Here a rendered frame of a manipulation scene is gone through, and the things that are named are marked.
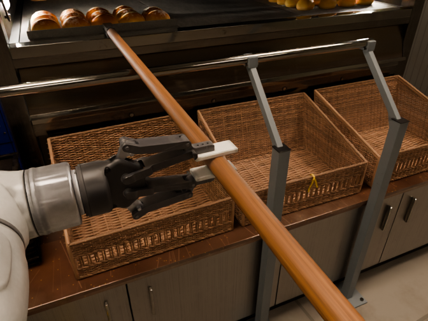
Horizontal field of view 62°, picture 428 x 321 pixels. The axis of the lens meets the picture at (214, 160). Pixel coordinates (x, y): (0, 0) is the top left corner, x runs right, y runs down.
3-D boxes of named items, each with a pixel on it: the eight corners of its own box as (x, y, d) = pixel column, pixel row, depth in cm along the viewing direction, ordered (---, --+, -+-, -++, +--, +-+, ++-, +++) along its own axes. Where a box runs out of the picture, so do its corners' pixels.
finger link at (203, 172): (196, 178, 55) (196, 182, 55) (237, 168, 57) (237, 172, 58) (189, 168, 57) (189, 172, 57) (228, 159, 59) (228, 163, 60)
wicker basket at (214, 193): (61, 195, 148) (44, 136, 133) (188, 164, 168) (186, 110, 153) (74, 283, 111) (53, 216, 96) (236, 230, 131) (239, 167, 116)
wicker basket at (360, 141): (304, 137, 189) (311, 88, 175) (385, 120, 208) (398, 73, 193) (370, 189, 152) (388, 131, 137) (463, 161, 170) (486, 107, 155)
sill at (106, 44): (12, 55, 123) (9, 43, 121) (400, 14, 184) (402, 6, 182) (11, 60, 119) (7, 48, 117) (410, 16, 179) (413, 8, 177)
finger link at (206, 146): (179, 153, 54) (178, 135, 52) (210, 146, 56) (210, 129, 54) (183, 158, 53) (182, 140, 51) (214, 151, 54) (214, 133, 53)
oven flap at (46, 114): (30, 120, 130) (17, 64, 125) (398, 60, 190) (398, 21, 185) (29, 120, 126) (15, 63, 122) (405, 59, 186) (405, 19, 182)
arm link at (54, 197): (41, 208, 53) (83, 198, 55) (43, 250, 46) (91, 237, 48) (24, 156, 48) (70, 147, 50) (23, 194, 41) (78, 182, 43)
